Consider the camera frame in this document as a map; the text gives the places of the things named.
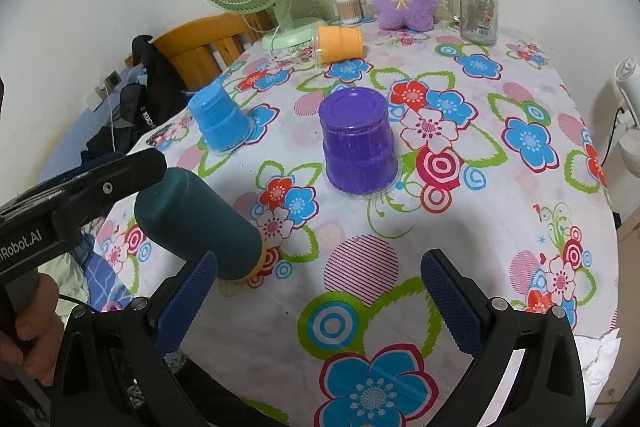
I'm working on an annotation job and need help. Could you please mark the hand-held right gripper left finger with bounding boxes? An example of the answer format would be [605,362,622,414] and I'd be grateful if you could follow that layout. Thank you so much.
[50,251,219,427]

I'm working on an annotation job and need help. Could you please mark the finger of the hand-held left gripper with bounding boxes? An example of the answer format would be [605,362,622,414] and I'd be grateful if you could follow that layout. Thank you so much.
[0,149,168,228]

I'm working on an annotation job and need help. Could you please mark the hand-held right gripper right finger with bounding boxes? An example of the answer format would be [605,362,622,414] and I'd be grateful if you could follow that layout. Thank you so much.
[420,249,587,427]

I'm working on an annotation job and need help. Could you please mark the dark teal cup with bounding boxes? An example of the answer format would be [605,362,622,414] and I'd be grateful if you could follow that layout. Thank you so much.
[134,168,269,284]

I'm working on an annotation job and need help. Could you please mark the blue cup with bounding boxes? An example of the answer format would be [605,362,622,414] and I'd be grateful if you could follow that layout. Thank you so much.
[187,80,256,154]

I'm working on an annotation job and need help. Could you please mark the purple cup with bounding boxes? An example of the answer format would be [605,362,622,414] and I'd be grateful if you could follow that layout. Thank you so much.
[318,88,400,198]

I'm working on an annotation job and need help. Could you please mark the orange cup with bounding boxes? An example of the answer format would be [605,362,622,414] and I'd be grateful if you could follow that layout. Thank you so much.
[310,24,365,68]

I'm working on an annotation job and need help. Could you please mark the person's left hand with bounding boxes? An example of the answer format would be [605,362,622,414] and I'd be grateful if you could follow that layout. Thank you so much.
[14,273,67,387]

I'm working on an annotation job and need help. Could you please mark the floral tablecloth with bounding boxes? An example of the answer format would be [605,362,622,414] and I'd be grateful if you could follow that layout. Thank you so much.
[92,18,622,427]

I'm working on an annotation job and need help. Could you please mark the black bag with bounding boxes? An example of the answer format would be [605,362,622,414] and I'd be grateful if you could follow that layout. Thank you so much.
[81,34,190,160]

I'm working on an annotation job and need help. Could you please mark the white crumpled paper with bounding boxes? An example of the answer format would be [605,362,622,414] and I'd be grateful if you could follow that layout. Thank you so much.
[574,328,625,405]

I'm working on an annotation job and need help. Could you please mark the wooden chair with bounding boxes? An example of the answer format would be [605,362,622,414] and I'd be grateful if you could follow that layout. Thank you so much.
[151,10,274,92]

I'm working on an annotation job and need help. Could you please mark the white appliance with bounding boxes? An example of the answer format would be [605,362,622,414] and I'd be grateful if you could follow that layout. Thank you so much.
[601,56,640,174]

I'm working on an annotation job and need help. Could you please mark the glass mug jar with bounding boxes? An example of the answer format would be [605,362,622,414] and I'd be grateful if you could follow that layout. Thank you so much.
[448,0,501,48]

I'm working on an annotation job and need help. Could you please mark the cotton swab container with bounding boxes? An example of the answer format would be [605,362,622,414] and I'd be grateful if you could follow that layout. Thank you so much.
[333,0,362,26]

